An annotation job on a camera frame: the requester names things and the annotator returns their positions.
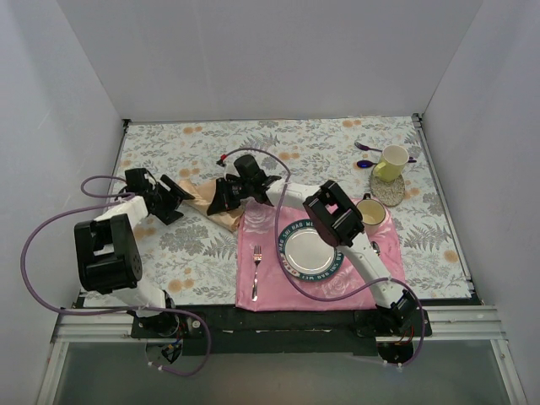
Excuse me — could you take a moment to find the peach satin napkin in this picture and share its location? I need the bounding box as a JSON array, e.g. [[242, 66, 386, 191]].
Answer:
[[177, 179, 244, 232]]

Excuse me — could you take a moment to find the pink rose placemat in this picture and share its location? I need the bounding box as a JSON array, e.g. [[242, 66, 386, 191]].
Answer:
[[235, 196, 409, 312]]

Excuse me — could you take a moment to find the white plate teal rim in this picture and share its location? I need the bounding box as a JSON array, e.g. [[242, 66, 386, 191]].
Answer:
[[278, 219, 344, 283]]

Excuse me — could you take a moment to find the purple plastic spoon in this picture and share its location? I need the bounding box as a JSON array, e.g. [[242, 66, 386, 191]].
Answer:
[[355, 158, 417, 169]]

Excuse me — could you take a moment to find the speckled round coaster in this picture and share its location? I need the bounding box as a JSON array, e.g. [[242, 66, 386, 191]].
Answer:
[[370, 173, 405, 208]]

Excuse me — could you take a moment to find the floral tablecloth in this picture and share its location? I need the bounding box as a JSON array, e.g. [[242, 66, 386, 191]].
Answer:
[[116, 117, 473, 305]]

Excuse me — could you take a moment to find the silver fork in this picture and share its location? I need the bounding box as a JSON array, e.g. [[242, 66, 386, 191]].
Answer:
[[251, 245, 262, 302]]

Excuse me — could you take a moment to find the silver spoon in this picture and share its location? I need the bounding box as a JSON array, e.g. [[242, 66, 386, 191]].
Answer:
[[370, 241, 381, 257]]

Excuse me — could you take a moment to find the aluminium frame rail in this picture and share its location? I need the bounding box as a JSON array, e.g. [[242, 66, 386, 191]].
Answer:
[[37, 304, 527, 404]]

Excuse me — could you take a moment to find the purple plastic fork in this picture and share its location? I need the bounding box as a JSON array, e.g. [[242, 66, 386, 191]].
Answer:
[[354, 142, 382, 153]]

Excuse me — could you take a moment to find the yellow green mug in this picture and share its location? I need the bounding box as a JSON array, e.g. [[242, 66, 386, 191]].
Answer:
[[372, 144, 409, 182]]

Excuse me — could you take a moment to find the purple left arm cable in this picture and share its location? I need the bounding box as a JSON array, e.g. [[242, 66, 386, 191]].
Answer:
[[20, 175, 214, 377]]

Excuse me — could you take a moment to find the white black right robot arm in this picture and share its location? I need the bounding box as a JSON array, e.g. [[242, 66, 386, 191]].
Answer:
[[207, 154, 427, 339]]

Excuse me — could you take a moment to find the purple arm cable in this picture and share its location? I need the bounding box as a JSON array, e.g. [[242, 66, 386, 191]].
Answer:
[[219, 148, 427, 368], [20, 175, 214, 377]]

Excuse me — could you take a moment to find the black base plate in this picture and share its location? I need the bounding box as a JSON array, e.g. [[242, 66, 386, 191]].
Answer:
[[130, 301, 434, 355]]

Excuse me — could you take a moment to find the cream enamel mug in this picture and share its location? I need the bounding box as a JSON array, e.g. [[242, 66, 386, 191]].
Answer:
[[356, 193, 386, 235]]

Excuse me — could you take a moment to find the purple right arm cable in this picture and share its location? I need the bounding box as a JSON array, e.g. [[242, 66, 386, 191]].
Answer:
[[219, 148, 427, 368]]

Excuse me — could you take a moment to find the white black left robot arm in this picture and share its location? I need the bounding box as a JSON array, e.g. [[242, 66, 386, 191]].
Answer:
[[74, 168, 195, 338]]

